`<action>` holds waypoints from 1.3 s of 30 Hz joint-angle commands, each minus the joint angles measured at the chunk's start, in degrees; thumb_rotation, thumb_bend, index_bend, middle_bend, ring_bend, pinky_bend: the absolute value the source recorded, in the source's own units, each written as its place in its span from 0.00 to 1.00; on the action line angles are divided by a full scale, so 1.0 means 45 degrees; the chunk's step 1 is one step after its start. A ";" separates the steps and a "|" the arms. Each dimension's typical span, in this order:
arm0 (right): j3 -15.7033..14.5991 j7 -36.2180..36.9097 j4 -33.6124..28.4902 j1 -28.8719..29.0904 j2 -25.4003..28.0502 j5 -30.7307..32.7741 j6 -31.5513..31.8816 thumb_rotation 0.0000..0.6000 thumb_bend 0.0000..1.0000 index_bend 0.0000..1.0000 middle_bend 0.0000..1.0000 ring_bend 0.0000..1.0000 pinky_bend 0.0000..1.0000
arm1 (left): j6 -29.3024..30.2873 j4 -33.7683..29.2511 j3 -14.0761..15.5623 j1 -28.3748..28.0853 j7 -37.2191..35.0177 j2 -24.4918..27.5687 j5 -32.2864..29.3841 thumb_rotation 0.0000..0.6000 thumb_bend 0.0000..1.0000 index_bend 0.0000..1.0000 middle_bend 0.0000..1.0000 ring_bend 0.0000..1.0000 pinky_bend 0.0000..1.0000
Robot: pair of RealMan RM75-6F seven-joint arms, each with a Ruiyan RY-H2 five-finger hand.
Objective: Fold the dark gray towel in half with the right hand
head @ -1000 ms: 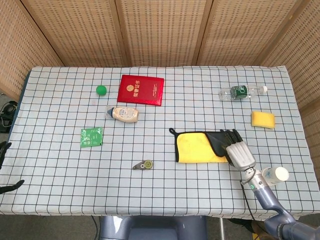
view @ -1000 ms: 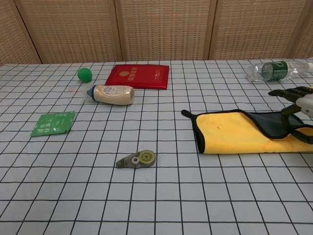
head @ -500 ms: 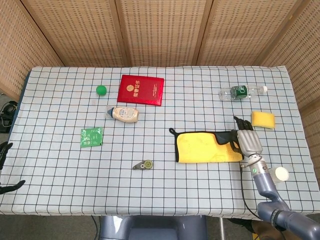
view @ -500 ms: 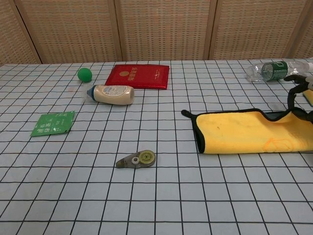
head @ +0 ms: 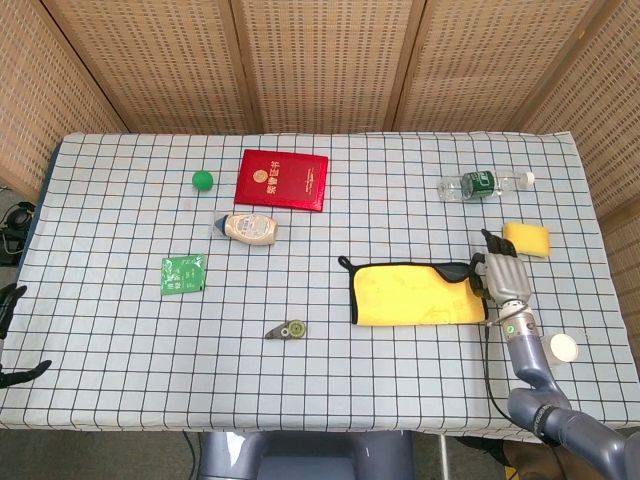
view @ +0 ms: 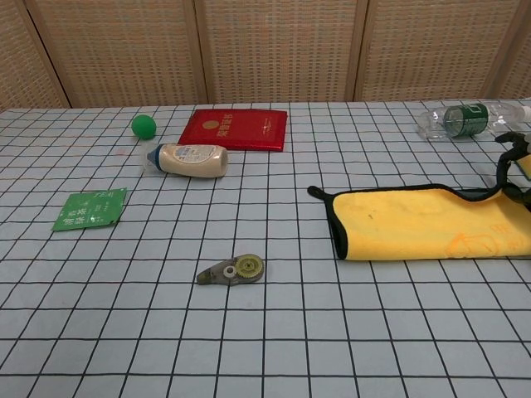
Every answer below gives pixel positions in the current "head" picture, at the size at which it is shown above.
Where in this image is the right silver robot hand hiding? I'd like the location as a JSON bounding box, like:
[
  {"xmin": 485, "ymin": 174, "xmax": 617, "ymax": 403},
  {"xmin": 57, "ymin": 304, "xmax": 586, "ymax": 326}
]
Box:
[{"xmin": 469, "ymin": 228, "xmax": 532, "ymax": 307}]

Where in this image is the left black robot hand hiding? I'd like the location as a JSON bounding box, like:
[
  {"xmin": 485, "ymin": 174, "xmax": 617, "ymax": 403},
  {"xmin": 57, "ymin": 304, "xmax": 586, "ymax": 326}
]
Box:
[{"xmin": 0, "ymin": 283, "xmax": 53, "ymax": 391}]

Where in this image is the dark grey yellow cloth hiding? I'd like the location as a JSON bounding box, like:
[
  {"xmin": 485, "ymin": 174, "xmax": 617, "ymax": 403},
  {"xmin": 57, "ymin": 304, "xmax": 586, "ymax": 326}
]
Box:
[{"xmin": 337, "ymin": 255, "xmax": 489, "ymax": 327}]

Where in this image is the yellow sponge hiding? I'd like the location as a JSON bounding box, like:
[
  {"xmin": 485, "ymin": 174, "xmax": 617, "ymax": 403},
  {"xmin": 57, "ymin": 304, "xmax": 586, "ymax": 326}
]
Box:
[{"xmin": 501, "ymin": 221, "xmax": 552, "ymax": 260}]

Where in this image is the white round container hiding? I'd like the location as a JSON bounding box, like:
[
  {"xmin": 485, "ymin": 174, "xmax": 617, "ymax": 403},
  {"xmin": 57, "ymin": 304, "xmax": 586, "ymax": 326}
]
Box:
[{"xmin": 542, "ymin": 332, "xmax": 581, "ymax": 367}]

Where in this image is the clear bottle green label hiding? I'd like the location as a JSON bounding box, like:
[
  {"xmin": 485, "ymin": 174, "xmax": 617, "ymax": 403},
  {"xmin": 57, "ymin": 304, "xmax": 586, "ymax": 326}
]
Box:
[{"xmin": 437, "ymin": 169, "xmax": 536, "ymax": 203}]

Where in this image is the checkered tablecloth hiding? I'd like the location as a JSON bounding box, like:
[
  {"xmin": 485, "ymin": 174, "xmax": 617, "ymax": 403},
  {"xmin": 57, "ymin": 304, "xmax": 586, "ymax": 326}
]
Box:
[{"xmin": 0, "ymin": 130, "xmax": 635, "ymax": 432}]

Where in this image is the green tea sachet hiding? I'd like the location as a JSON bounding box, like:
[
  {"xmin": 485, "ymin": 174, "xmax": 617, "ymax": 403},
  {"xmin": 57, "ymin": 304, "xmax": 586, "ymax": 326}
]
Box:
[{"xmin": 160, "ymin": 253, "xmax": 207, "ymax": 297}]

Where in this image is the correction tape dispenser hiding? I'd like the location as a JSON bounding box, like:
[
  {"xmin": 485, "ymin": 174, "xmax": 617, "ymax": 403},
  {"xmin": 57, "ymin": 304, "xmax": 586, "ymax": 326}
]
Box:
[{"xmin": 264, "ymin": 319, "xmax": 308, "ymax": 342}]

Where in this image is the red certificate booklet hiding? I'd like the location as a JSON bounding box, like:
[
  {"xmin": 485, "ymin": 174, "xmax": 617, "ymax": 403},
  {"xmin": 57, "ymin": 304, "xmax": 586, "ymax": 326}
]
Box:
[{"xmin": 233, "ymin": 148, "xmax": 330, "ymax": 214}]

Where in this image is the cream squeeze bottle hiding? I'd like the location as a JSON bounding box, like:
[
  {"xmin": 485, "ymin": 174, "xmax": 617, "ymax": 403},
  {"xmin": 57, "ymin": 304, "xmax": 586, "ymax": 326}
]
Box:
[{"xmin": 212, "ymin": 210, "xmax": 279, "ymax": 247}]

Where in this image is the grey robot torso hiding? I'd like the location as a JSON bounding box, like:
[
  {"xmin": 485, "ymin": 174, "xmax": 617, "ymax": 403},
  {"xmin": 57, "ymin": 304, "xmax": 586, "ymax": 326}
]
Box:
[{"xmin": 198, "ymin": 429, "xmax": 416, "ymax": 480}]

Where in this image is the woven wooden folding screen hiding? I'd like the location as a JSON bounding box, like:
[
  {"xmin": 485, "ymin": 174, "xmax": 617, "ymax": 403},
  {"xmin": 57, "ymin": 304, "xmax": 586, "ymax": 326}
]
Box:
[{"xmin": 0, "ymin": 0, "xmax": 640, "ymax": 321}]

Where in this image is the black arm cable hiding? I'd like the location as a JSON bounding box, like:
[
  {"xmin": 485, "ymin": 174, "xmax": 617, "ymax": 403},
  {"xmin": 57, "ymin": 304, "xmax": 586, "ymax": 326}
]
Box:
[{"xmin": 481, "ymin": 318, "xmax": 524, "ymax": 427}]

